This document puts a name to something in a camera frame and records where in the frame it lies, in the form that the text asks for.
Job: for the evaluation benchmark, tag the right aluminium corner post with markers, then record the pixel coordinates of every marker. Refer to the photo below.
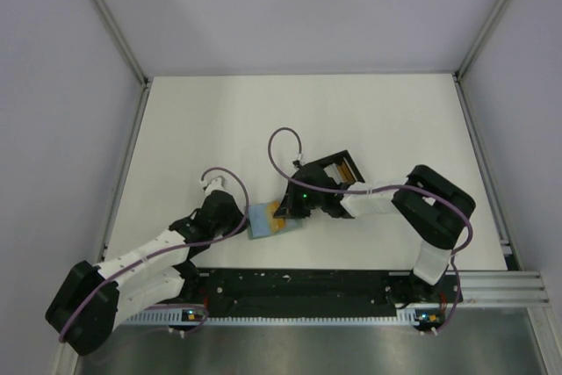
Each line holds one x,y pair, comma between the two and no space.
483,36

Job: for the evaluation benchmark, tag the aluminium corner post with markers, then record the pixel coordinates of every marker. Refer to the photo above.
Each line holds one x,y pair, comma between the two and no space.
119,40
483,36

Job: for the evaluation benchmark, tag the black card box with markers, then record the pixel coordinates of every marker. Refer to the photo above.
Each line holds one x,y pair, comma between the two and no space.
341,168

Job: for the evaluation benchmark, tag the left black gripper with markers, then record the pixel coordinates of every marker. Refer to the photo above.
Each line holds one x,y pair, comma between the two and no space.
240,219

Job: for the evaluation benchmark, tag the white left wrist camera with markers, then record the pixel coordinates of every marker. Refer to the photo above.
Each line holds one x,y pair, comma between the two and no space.
215,184

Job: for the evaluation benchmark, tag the aluminium front frame rail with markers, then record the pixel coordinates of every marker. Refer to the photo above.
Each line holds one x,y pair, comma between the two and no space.
503,289

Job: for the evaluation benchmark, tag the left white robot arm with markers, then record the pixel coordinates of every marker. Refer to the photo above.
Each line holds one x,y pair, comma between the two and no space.
94,299

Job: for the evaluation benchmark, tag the green card holder wallet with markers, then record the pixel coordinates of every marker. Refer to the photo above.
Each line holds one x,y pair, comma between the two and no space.
263,224

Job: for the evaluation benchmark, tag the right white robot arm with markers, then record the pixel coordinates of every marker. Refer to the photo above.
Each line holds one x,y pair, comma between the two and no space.
435,208

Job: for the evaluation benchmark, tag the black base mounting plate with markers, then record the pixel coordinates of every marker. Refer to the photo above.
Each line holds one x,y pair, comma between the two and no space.
310,293

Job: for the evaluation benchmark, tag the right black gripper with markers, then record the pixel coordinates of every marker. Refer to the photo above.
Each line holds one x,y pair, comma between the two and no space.
290,207

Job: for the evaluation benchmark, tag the grey slotted cable duct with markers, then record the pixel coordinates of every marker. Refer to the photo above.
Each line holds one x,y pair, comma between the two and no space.
179,318

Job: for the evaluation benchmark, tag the left aluminium corner post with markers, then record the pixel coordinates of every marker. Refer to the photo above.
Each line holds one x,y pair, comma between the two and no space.
119,40

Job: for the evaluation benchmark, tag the gold orange card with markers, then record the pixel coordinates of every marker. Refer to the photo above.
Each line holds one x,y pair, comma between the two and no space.
276,224

